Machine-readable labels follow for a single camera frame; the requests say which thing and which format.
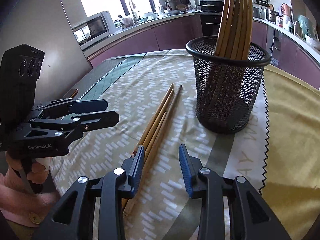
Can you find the white microwave oven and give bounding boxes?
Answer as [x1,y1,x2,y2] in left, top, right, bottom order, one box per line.
[72,11,117,50]

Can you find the left hand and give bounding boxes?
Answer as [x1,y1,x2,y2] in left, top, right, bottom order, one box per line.
[5,151,52,184]

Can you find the dark wooden chopstick on table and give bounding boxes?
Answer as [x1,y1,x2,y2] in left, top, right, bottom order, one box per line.
[122,84,183,218]

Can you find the teal appliance on counter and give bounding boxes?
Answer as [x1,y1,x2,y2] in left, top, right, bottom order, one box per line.
[298,15,316,38]

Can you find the short wooden chopstick on table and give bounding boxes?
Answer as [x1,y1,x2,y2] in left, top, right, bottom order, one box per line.
[143,111,167,161]

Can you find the black built-in oven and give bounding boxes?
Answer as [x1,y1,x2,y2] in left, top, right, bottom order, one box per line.
[199,0,225,36]

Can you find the patterned beige tablecloth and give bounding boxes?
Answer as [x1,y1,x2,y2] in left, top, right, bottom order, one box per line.
[51,49,268,239]

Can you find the steel pot on counter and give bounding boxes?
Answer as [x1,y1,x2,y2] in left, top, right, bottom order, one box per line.
[264,8,279,24]

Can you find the black mesh utensil holder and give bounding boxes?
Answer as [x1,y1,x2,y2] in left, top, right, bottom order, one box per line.
[186,36,271,134]

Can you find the yellow cloth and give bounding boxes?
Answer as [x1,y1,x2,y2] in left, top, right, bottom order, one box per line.
[262,65,319,239]

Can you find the pink sleeve forearm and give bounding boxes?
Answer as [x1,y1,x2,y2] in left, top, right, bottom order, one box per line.
[1,171,60,228]

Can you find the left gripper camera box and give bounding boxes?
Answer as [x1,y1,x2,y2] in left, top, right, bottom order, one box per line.
[1,44,45,130]

